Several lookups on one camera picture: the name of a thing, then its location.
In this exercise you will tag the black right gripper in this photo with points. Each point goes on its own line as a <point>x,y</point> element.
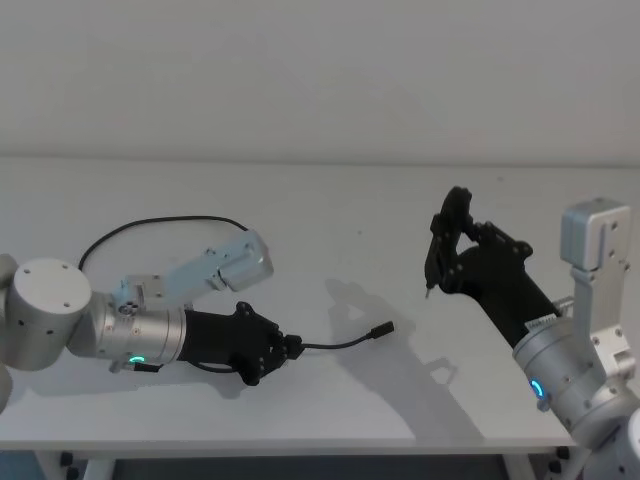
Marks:
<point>500,285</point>

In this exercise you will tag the small black silver-tipped plug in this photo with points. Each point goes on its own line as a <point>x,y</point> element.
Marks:
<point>427,292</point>

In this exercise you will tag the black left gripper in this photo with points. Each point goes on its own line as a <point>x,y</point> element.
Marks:
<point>220,340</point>

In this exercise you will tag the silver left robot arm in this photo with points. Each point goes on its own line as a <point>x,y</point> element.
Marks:
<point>50,310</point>

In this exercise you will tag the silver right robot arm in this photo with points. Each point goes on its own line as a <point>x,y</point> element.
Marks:
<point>575,380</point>

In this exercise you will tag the white table leg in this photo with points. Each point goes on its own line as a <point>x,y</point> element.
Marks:
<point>575,460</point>
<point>95,465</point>

